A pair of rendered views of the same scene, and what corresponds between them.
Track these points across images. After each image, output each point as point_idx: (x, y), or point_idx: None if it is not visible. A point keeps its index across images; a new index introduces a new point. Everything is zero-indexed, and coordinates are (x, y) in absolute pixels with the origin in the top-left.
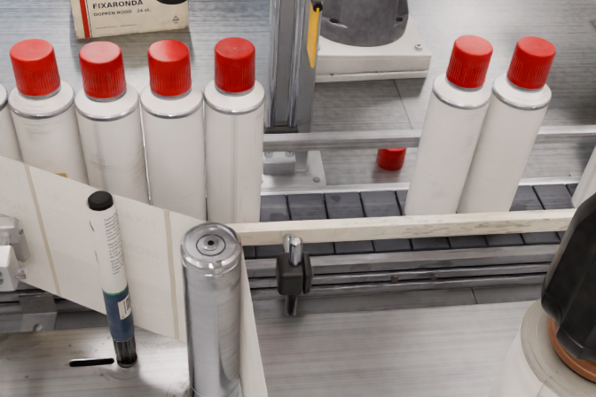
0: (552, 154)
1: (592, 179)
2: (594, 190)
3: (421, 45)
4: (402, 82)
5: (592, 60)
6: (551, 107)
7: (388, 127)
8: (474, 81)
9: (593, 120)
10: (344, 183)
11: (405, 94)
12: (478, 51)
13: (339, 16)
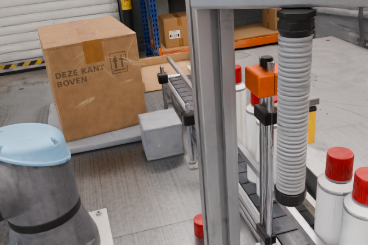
0: (176, 174)
1: (242, 134)
2: (245, 136)
3: (98, 210)
4: (116, 233)
5: (87, 161)
6: (134, 174)
7: (168, 235)
8: None
9: (144, 162)
10: None
11: (130, 231)
12: (276, 95)
13: (81, 242)
